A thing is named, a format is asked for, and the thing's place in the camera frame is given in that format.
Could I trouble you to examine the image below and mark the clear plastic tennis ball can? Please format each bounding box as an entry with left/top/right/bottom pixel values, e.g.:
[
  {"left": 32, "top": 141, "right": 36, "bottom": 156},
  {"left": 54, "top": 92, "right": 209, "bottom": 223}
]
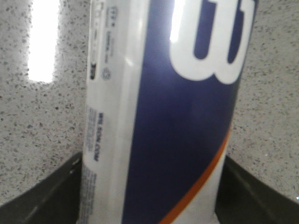
[{"left": 78, "top": 0, "right": 258, "bottom": 224}]

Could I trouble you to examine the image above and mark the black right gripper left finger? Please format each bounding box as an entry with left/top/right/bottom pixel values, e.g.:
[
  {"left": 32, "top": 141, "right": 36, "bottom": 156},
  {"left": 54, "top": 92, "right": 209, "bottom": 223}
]
[{"left": 0, "top": 153, "right": 82, "bottom": 224}]

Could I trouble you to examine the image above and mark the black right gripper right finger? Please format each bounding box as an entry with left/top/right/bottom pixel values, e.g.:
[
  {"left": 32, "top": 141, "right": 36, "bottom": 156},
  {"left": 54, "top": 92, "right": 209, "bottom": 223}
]
[{"left": 216, "top": 157, "right": 299, "bottom": 224}]

